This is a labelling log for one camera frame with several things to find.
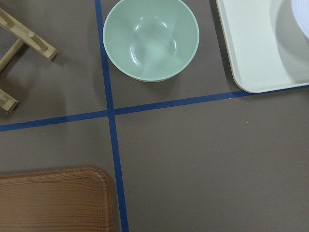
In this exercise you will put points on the white round plate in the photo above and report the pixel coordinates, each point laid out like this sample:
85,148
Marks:
300,9

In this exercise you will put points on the brown wooden tray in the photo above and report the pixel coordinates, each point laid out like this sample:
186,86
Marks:
67,200

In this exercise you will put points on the cream bear tray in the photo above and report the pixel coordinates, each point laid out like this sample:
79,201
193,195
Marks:
267,49

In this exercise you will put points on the light green bowl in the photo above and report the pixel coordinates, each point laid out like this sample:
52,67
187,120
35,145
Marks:
151,40

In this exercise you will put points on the wooden mug drying rack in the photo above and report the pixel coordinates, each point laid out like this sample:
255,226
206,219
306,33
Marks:
24,36

